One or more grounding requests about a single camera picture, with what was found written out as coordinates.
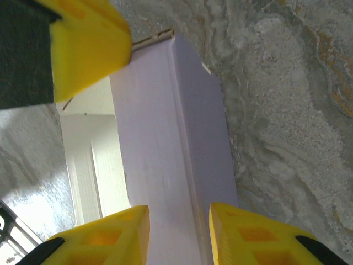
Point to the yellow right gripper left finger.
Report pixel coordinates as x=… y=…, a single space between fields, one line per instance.
x=110 y=240

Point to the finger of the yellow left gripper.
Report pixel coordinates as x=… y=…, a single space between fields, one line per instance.
x=88 y=49

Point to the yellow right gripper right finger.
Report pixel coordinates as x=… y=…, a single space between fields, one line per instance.
x=248 y=240

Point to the white and purple paper box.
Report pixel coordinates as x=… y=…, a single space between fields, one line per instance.
x=165 y=138

